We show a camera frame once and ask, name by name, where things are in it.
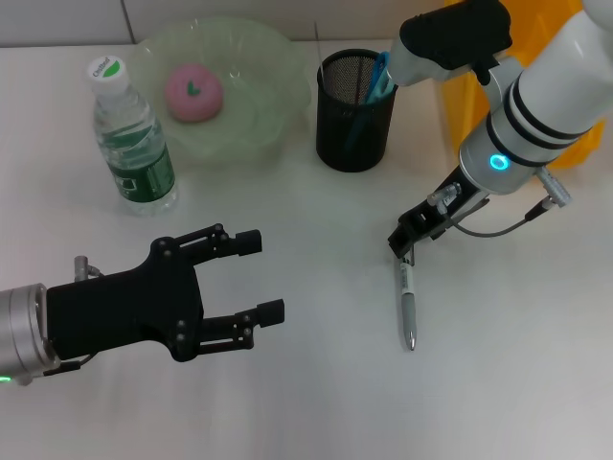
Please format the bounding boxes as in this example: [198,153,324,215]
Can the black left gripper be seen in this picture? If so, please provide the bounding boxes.
[46,222,286,363]

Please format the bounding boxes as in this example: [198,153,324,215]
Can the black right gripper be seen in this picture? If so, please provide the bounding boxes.
[387,164,490,266]

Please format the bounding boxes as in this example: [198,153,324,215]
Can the grey white ballpoint pen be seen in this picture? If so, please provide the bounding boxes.
[395,256,418,353]

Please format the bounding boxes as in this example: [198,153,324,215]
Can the blue scissors with sheath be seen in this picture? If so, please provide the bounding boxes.
[344,51,399,152]

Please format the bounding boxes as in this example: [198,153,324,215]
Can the clear water bottle green label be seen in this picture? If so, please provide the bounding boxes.
[85,55,179,217]

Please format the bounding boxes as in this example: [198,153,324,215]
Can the pink peach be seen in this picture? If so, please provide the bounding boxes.
[164,62,225,125]

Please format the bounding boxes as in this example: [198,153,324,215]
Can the black mesh pen holder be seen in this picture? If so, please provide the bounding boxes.
[315,48,399,173]

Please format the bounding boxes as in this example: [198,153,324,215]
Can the green glass fruit plate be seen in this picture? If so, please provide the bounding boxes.
[95,16,315,167]

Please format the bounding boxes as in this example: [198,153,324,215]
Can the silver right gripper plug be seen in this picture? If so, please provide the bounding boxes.
[427,181,465,211]

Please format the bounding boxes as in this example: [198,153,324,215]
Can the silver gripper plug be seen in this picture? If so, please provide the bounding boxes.
[427,181,465,211]
[72,255,105,283]

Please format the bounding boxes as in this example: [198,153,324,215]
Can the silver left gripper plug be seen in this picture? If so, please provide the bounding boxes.
[72,255,105,283]

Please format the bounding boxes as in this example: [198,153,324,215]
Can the yellow plastic bin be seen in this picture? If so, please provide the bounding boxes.
[442,0,608,170]

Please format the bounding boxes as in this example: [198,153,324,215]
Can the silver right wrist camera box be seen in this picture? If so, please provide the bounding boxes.
[386,0,514,88]

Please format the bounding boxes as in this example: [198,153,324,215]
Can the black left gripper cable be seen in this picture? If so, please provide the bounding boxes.
[41,352,101,379]

